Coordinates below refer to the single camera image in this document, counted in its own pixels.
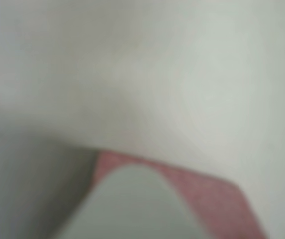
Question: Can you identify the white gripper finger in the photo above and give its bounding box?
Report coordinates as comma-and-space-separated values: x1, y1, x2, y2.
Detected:
55, 163, 209, 239

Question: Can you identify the pink foam cube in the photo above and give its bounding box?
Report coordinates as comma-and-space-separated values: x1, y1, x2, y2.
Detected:
91, 149, 270, 239

